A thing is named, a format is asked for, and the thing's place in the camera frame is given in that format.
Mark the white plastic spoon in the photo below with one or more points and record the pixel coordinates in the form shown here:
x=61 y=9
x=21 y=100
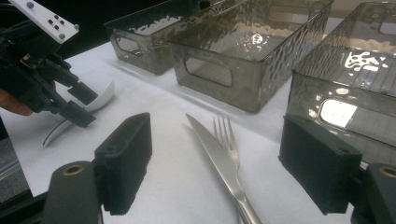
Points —
x=104 y=93

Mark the stainless steel table knife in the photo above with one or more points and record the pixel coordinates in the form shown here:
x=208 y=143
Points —
x=218 y=155

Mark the aluminium floor rail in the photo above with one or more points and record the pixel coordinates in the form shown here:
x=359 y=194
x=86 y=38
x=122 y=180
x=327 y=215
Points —
x=7 y=175

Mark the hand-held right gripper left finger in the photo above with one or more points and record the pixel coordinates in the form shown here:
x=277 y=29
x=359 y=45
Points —
x=124 y=161

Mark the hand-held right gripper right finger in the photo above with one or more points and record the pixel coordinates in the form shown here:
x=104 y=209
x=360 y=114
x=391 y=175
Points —
x=320 y=161

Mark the stainless steel fork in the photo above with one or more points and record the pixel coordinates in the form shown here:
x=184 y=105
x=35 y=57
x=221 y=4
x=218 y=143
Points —
x=229 y=140

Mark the grey transparent plastic bin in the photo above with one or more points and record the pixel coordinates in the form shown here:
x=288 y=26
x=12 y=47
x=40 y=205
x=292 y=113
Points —
x=342 y=77
x=143 y=53
x=249 y=90

